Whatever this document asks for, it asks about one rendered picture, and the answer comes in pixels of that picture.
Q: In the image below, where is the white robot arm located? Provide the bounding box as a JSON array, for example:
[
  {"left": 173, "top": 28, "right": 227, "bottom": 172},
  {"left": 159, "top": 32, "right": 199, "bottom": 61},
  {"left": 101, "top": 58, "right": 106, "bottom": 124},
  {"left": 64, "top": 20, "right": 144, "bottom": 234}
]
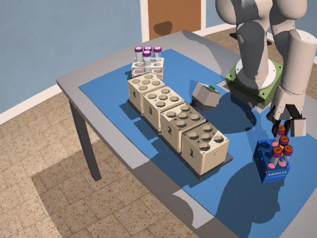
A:
[{"left": 215, "top": 0, "right": 317, "bottom": 137}]

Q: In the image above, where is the blue bench mat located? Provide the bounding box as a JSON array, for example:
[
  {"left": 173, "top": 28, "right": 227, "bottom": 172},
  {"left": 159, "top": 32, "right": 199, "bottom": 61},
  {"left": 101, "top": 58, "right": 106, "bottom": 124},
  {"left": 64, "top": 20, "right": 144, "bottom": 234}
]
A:
[{"left": 79, "top": 49, "right": 317, "bottom": 238}]

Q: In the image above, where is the white tube rack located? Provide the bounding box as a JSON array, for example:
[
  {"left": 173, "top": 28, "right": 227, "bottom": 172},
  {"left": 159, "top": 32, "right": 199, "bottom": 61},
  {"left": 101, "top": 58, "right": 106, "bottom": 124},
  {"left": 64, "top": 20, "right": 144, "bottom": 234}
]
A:
[{"left": 132, "top": 58, "right": 164, "bottom": 79}]

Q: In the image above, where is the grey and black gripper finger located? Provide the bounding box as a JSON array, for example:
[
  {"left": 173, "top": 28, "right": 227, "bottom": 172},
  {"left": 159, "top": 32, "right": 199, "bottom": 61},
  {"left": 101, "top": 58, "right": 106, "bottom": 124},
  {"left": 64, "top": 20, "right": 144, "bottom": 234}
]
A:
[
  {"left": 266, "top": 105, "right": 281, "bottom": 138},
  {"left": 284, "top": 120, "right": 290, "bottom": 136}
]

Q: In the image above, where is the blue tube rack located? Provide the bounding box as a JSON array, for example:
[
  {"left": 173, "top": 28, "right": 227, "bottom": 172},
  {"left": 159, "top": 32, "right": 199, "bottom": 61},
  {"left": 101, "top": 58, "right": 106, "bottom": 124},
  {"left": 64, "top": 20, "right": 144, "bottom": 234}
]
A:
[{"left": 254, "top": 139, "right": 290, "bottom": 184}]

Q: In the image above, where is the orange tube with purple cap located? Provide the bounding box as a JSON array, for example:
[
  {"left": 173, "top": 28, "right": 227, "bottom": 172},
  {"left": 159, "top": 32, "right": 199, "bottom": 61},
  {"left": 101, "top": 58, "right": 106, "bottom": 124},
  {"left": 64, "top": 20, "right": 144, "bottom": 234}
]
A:
[{"left": 278, "top": 135, "right": 289, "bottom": 149}]

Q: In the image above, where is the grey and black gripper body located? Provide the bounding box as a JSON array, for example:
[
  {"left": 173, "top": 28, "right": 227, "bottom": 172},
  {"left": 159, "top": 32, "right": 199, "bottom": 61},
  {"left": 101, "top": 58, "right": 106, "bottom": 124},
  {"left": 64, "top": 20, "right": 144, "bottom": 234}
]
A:
[{"left": 270, "top": 83, "right": 305, "bottom": 120}]

